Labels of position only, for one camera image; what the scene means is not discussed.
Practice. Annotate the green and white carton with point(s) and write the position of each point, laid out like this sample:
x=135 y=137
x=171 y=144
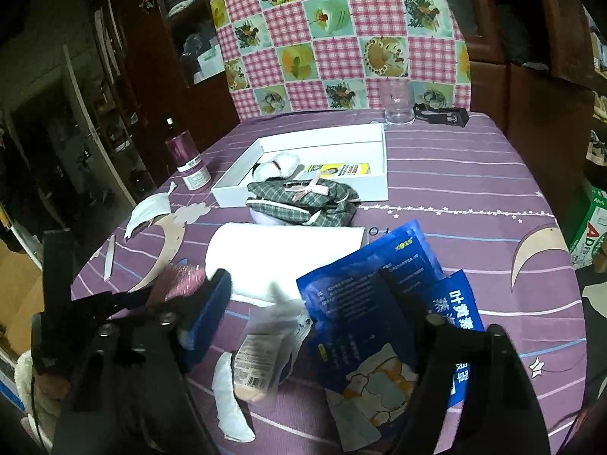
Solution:
x=590 y=232

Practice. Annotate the purple bottle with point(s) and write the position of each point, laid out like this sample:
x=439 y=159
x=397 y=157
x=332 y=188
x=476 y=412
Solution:
x=182 y=149

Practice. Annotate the white narrow strip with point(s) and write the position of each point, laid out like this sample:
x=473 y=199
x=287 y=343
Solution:
x=109 y=260

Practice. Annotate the green plaid doll garment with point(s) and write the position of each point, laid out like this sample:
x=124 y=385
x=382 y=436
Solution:
x=280 y=196

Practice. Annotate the dark wooden cupboard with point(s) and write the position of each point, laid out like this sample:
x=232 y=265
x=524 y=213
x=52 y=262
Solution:
x=536 y=104

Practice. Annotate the pink checked patchwork cloth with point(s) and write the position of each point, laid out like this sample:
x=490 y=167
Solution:
x=332 y=57

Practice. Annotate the white curved mask piece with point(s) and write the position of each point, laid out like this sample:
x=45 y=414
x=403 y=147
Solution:
x=149 y=211

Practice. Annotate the purple moon print tablecloth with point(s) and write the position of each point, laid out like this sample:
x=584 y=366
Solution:
x=474 y=199

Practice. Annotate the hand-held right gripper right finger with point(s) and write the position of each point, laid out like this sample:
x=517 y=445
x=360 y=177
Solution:
x=436 y=341

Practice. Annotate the white jar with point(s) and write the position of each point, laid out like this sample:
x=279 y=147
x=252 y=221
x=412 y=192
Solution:
x=197 y=178

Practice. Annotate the white paper towel roll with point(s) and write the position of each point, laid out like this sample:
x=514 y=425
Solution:
x=275 y=260

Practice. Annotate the pink ribbon bow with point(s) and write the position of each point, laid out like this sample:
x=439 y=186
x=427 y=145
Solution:
x=310 y=188

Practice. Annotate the white door frame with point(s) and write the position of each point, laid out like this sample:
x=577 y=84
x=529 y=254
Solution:
x=78 y=99

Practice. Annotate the pink glittery soft item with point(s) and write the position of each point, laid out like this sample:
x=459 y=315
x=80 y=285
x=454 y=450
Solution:
x=176 y=284

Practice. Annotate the clear glass cup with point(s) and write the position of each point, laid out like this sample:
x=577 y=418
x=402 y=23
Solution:
x=396 y=110

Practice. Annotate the dark wooden glass cabinet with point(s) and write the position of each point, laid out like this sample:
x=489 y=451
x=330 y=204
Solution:
x=142 y=57

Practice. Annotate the blue eye mask packet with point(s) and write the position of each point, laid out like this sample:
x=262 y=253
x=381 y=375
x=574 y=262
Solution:
x=455 y=298
x=408 y=251
x=360 y=322

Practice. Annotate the clear packet of beige pad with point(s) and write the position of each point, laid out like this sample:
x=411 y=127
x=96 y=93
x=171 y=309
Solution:
x=258 y=355

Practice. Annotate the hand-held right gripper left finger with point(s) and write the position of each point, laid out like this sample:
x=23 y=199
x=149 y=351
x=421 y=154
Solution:
x=208 y=313

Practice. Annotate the lavender fabric pouch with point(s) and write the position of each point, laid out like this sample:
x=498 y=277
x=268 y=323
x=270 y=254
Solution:
x=268 y=220

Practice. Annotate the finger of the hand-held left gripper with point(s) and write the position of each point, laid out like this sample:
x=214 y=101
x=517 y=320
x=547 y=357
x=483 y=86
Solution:
x=123 y=301

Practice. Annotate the shelf with packaged goods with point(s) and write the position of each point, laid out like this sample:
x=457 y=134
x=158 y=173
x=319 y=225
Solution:
x=598 y=57

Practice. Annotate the white shallow box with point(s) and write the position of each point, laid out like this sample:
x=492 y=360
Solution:
x=370 y=190

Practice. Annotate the yellow flat packet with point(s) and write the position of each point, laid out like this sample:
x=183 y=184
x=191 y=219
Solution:
x=351 y=169

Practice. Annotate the white fluffy pom-pom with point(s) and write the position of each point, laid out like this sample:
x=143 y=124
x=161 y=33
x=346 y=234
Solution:
x=288 y=160
x=265 y=170

